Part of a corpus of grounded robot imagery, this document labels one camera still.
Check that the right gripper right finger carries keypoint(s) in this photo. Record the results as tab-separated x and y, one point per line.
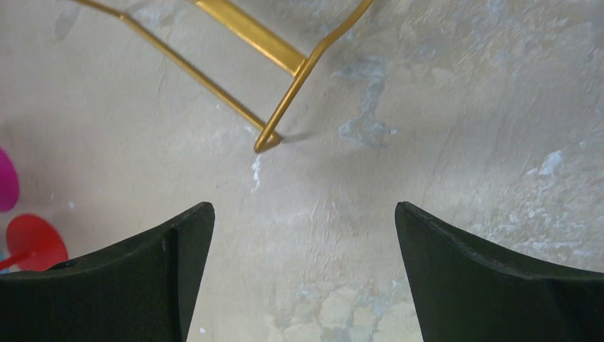
466	288

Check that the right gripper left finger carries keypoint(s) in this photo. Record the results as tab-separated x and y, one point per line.
143	288

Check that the red wine glass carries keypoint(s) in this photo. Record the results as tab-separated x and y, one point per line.
33	244

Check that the magenta wine glass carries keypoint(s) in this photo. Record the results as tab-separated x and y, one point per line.
9	183

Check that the gold wine glass rack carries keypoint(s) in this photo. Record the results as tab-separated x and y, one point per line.
259	37

